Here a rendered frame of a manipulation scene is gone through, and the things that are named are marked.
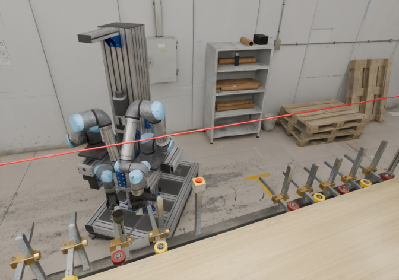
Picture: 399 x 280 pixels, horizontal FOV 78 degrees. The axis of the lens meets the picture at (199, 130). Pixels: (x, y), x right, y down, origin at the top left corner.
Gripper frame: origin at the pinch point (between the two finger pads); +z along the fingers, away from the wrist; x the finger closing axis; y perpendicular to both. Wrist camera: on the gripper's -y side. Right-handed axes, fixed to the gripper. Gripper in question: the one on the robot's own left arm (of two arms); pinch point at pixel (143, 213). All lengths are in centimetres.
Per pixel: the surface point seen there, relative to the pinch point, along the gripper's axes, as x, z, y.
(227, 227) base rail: 11, 27, -60
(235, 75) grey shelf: -234, -5, -192
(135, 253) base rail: 8.2, 27.1, 9.9
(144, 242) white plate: 5.6, 21.9, 2.5
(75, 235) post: 9.6, -7.1, 39.9
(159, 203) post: 9.6, -16.0, -9.2
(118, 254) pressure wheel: 20.3, 6.1, 19.1
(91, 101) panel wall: -256, 21, 36
